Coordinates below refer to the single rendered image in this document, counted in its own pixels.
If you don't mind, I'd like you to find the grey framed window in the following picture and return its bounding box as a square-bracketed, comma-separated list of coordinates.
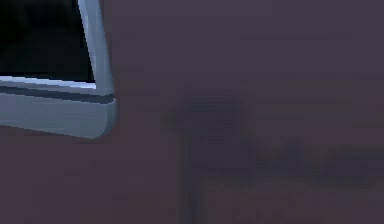
[0, 0, 118, 140]

